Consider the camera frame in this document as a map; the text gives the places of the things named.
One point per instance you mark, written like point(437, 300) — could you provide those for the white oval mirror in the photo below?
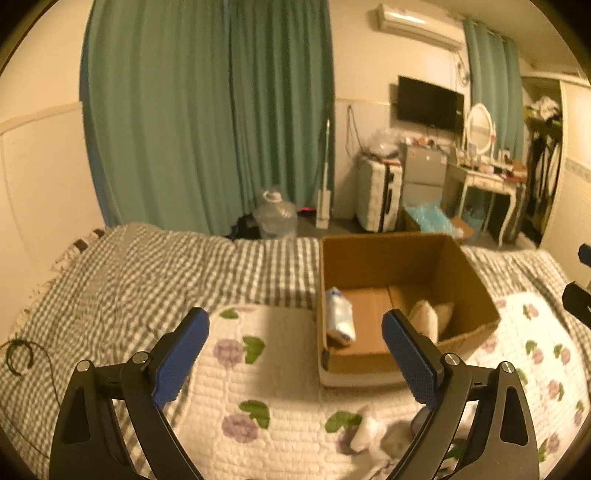
point(479, 127)

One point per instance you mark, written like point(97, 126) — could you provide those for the black wall television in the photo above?
point(429, 104)

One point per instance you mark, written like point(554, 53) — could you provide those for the grey mini fridge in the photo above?
point(425, 175)

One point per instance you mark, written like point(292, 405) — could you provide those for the clear plastic bag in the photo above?
point(381, 145)

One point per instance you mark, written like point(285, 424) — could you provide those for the cosmetics clutter on vanity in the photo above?
point(498, 164)

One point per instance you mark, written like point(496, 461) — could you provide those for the cream socks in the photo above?
point(425, 321)

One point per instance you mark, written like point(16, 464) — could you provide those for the white tissue pack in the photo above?
point(339, 316)

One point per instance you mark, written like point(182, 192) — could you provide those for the grey checked blanket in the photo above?
point(138, 277)

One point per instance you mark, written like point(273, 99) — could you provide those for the small open cardboard box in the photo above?
point(455, 228)

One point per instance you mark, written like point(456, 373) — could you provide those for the white sock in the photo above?
point(367, 434)

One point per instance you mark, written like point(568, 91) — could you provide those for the black bag on floor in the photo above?
point(244, 226)

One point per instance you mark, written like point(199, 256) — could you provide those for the white plush slipper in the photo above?
point(446, 314)

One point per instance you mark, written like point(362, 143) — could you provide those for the brown striped cloth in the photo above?
point(90, 237)

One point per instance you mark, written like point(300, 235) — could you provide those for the clear water jug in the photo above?
point(274, 217)

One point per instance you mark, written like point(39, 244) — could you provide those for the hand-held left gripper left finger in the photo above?
point(182, 355)

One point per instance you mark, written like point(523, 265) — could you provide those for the white air conditioner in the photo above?
point(418, 25)

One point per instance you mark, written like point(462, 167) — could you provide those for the white stick mop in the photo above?
point(324, 203)

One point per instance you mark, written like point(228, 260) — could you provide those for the blue bag under vanity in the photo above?
point(474, 218)

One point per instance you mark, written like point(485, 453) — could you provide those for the narrow green curtain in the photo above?
point(491, 78)

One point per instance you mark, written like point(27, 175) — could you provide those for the grey plush toy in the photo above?
point(397, 441)

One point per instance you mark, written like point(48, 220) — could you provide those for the white floral quilt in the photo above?
point(277, 369)

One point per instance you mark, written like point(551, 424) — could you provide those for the white vanity table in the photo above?
point(485, 182)

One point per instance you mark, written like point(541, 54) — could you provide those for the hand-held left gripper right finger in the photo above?
point(411, 360)

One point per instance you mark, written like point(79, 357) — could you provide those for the blue plastic wrap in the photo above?
point(429, 217)

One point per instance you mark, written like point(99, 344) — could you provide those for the white suitcase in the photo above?
point(376, 194)

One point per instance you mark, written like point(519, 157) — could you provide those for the open wardrobe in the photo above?
point(542, 161)

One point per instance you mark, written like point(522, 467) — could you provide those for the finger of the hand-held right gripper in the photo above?
point(579, 304)
point(584, 254)

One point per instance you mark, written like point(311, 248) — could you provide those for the brown cardboard box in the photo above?
point(369, 318)

